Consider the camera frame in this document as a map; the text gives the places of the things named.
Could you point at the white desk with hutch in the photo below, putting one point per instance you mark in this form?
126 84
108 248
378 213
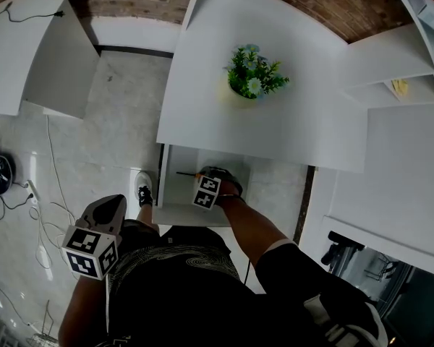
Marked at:
293 132

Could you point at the person's right forearm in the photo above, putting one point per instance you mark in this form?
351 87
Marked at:
249 230

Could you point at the person's black patterned clothing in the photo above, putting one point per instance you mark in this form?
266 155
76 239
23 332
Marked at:
202 302

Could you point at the person's grey white harness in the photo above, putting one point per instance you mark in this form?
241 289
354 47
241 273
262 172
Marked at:
343 324

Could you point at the person's left forearm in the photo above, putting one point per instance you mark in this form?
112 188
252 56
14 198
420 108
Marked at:
83 309

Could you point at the potted green flower plant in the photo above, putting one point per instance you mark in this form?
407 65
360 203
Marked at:
253 74

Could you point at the black framed glass window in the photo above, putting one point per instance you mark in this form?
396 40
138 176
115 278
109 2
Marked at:
419 302

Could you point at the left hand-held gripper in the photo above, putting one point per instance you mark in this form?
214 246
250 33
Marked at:
90 251

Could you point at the person's left leg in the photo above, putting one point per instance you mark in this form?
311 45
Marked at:
146 217

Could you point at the white drawer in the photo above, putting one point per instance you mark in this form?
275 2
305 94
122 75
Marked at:
181 193

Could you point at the white power strip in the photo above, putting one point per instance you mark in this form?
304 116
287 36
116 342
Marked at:
31 190

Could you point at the yellow object on shelf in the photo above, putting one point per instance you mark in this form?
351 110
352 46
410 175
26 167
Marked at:
399 87

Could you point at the black hanging equipment bundle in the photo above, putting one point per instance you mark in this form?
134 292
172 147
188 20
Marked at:
338 248

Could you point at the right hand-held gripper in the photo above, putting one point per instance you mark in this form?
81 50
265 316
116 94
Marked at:
206 192

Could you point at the white side table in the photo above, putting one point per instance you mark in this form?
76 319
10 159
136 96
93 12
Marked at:
14 49

